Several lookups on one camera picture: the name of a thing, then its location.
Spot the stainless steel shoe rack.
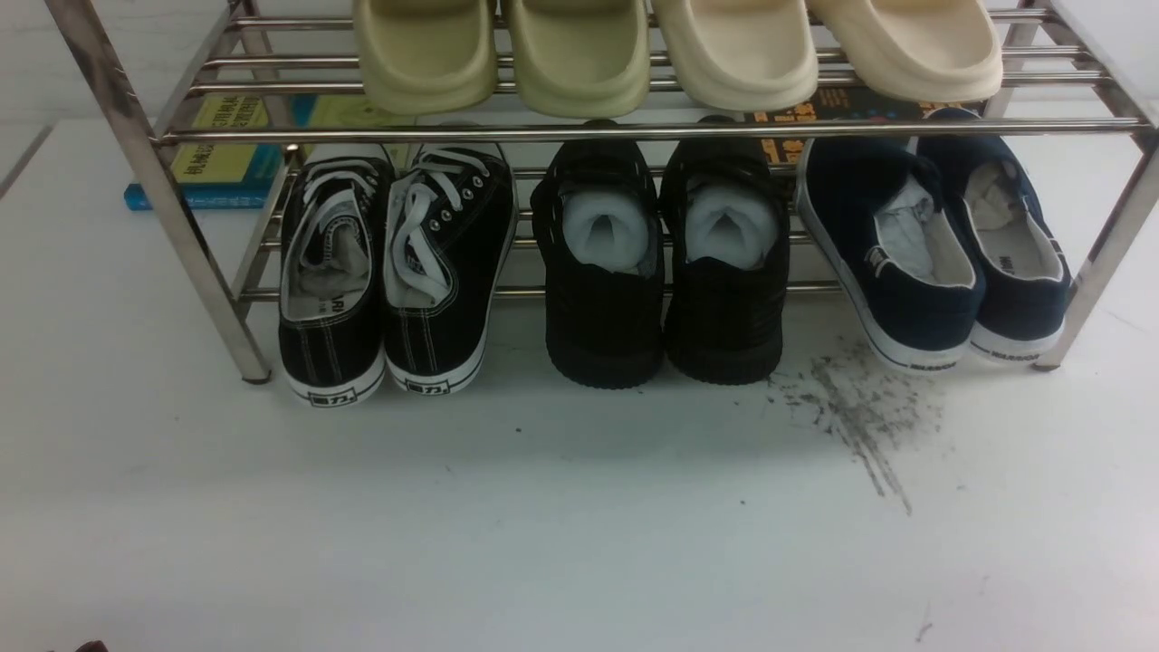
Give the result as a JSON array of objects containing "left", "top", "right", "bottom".
[{"left": 48, "top": 1, "right": 1156, "bottom": 384}]

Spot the black canvas sneaker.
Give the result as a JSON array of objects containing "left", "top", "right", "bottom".
[
  {"left": 278, "top": 144, "right": 395, "bottom": 408},
  {"left": 382, "top": 142, "right": 519, "bottom": 397}
]

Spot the black shoe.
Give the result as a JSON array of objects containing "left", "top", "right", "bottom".
[
  {"left": 658, "top": 135, "right": 790, "bottom": 387},
  {"left": 530, "top": 138, "right": 666, "bottom": 389}
]

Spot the black shoe left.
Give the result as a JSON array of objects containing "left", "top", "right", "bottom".
[{"left": 530, "top": 138, "right": 666, "bottom": 389}]

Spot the yellow blue book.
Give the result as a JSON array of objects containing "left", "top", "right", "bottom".
[{"left": 172, "top": 94, "right": 417, "bottom": 210}]

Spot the green slipper far left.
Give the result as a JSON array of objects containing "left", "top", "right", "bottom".
[{"left": 351, "top": 1, "right": 498, "bottom": 116}]

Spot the black canvas sneaker right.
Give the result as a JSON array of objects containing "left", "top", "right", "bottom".
[{"left": 382, "top": 142, "right": 519, "bottom": 397}]

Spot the black canvas sneaker left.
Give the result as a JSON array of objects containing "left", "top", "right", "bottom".
[{"left": 278, "top": 144, "right": 395, "bottom": 408}]

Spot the green slipper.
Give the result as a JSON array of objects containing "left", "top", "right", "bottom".
[
  {"left": 500, "top": 1, "right": 651, "bottom": 120},
  {"left": 351, "top": 1, "right": 498, "bottom": 116}
]

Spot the cream slipper far right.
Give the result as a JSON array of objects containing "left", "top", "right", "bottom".
[{"left": 807, "top": 1, "right": 1003, "bottom": 103}]

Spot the cream slipper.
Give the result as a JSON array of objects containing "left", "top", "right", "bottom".
[
  {"left": 807, "top": 1, "right": 1003, "bottom": 103},
  {"left": 651, "top": 1, "right": 819, "bottom": 112}
]

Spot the black orange book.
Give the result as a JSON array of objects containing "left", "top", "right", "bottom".
[{"left": 742, "top": 87, "right": 989, "bottom": 167}]

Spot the navy slip-on shoe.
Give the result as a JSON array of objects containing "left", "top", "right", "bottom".
[
  {"left": 794, "top": 137, "right": 985, "bottom": 375},
  {"left": 914, "top": 135, "right": 1072, "bottom": 366}
]

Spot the black shoe right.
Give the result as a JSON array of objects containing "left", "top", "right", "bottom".
[{"left": 658, "top": 135, "right": 790, "bottom": 387}]

